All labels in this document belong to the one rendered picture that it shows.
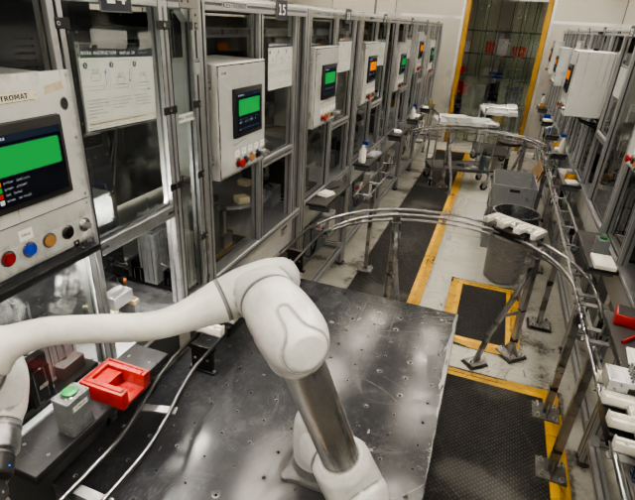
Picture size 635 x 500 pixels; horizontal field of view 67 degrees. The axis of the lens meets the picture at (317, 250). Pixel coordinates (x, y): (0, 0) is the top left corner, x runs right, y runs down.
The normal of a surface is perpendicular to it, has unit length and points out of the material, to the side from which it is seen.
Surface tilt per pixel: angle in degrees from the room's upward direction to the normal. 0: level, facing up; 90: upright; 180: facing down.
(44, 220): 90
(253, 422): 0
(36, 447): 0
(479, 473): 0
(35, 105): 90
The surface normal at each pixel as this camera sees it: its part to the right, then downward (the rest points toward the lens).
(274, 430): 0.05, -0.90
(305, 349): 0.41, 0.33
